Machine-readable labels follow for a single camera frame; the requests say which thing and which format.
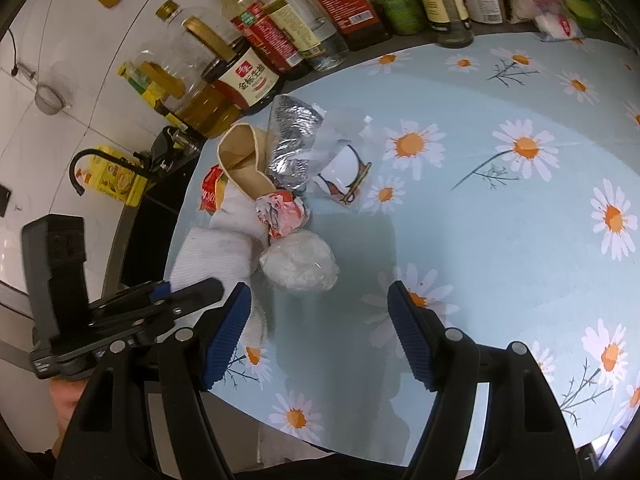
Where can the dark soy sauce bottle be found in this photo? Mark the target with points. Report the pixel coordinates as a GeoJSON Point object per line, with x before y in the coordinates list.
{"type": "Point", "coordinates": [242, 80]}

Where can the person's left hand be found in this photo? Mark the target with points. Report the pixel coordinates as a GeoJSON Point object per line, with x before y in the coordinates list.
{"type": "Point", "coordinates": [65, 402]}

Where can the small white red packet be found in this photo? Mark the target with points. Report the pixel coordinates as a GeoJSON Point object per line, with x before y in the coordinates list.
{"type": "Point", "coordinates": [557, 25]}

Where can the red snack wrapper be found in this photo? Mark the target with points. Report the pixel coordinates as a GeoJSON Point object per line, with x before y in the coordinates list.
{"type": "Point", "coordinates": [210, 190]}

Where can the white plastic bag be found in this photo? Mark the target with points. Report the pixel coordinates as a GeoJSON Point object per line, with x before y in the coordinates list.
{"type": "Point", "coordinates": [297, 262]}

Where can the light blue daisy tablecloth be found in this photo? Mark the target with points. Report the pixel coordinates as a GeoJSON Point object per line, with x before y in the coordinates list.
{"type": "Point", "coordinates": [450, 240]}

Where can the silver foil bag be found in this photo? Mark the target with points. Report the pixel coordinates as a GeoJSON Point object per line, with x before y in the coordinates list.
{"type": "Point", "coordinates": [292, 135]}

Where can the large clear oil bottle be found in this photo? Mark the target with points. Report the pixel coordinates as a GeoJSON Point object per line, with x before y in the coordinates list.
{"type": "Point", "coordinates": [202, 110]}

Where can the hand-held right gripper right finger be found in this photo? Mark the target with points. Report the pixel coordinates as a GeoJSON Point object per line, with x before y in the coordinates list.
{"type": "Point", "coordinates": [410, 332]}

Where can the brown paper bag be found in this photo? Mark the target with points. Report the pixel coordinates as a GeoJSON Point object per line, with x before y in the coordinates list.
{"type": "Point", "coordinates": [240, 160]}

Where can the dark bottle red label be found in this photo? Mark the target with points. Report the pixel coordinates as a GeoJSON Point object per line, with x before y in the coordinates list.
{"type": "Point", "coordinates": [340, 0]}

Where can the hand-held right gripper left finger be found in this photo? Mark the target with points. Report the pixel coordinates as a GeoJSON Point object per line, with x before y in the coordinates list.
{"type": "Point", "coordinates": [227, 332]}

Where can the black-capped bottle red green label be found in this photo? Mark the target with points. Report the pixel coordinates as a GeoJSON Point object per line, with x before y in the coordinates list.
{"type": "Point", "coordinates": [270, 40]}

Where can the small metal strainer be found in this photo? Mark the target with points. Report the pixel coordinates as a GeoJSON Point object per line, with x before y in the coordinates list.
{"type": "Point", "coordinates": [48, 102]}

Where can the crumpled orange white wrapper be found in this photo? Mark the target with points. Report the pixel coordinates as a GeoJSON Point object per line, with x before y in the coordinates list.
{"type": "Point", "coordinates": [282, 212]}

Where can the white cloth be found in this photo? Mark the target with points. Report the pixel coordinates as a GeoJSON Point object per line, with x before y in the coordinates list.
{"type": "Point", "coordinates": [215, 255]}

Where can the clear bottle yellow label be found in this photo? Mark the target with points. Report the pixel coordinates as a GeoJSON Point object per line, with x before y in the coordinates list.
{"type": "Point", "coordinates": [292, 25]}

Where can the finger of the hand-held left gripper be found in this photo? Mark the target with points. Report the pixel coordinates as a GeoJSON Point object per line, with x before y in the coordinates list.
{"type": "Point", "coordinates": [197, 294]}
{"type": "Point", "coordinates": [159, 290]}

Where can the clear printed plastic bag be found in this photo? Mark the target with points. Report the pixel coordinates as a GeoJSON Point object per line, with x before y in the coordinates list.
{"type": "Point", "coordinates": [340, 170]}

